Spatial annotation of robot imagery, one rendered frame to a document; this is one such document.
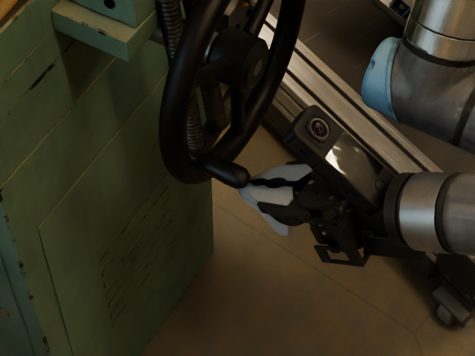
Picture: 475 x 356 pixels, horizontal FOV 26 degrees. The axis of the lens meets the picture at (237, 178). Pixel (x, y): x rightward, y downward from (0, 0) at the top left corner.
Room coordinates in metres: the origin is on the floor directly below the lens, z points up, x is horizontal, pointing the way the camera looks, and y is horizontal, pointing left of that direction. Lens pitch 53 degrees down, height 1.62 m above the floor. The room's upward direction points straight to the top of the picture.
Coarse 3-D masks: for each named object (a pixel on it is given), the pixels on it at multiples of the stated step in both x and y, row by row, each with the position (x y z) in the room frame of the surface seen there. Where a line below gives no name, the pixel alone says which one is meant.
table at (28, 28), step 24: (24, 0) 0.76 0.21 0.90; (48, 0) 0.78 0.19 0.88; (0, 24) 0.72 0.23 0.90; (24, 24) 0.74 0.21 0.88; (48, 24) 0.77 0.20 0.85; (72, 24) 0.76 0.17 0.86; (96, 24) 0.75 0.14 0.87; (120, 24) 0.75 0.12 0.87; (144, 24) 0.76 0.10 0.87; (0, 48) 0.71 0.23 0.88; (24, 48) 0.73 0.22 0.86; (120, 48) 0.73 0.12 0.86; (0, 72) 0.70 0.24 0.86
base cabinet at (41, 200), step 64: (128, 64) 0.88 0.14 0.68; (64, 128) 0.76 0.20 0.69; (128, 128) 0.86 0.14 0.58; (0, 192) 0.66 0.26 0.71; (64, 192) 0.74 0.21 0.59; (128, 192) 0.84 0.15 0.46; (192, 192) 0.98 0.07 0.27; (0, 256) 0.67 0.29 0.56; (64, 256) 0.72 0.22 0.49; (128, 256) 0.82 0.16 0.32; (192, 256) 0.98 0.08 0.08; (0, 320) 0.69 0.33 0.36; (64, 320) 0.69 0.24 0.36; (128, 320) 0.80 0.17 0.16
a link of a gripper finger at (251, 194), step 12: (240, 192) 0.64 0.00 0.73; (252, 192) 0.63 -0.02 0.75; (264, 192) 0.62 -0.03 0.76; (276, 192) 0.62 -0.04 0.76; (288, 192) 0.61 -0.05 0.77; (252, 204) 0.62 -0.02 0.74; (288, 204) 0.60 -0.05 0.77; (264, 216) 0.62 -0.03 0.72; (276, 228) 0.61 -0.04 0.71; (288, 228) 0.60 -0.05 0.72
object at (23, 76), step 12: (48, 36) 0.77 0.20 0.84; (60, 36) 0.78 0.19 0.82; (36, 48) 0.75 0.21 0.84; (48, 48) 0.76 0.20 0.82; (60, 48) 0.78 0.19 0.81; (24, 60) 0.73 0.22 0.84; (36, 60) 0.75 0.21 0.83; (48, 60) 0.76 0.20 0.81; (12, 72) 0.72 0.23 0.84; (24, 72) 0.73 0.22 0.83; (36, 72) 0.74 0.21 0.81; (12, 84) 0.71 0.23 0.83; (24, 84) 0.72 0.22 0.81; (0, 96) 0.69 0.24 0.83; (12, 96) 0.71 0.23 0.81; (0, 108) 0.69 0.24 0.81
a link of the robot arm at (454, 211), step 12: (456, 180) 0.55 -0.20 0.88; (468, 180) 0.55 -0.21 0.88; (444, 192) 0.54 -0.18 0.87; (456, 192) 0.54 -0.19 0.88; (468, 192) 0.53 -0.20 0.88; (444, 204) 0.53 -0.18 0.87; (456, 204) 0.52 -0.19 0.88; (468, 204) 0.52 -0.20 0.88; (444, 216) 0.52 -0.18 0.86; (456, 216) 0.52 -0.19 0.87; (468, 216) 0.51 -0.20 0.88; (444, 228) 0.51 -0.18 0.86; (456, 228) 0.51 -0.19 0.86; (468, 228) 0.50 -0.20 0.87; (444, 240) 0.51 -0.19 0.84; (456, 240) 0.50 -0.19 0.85; (468, 240) 0.50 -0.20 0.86; (456, 252) 0.50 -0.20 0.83; (468, 252) 0.50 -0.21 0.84
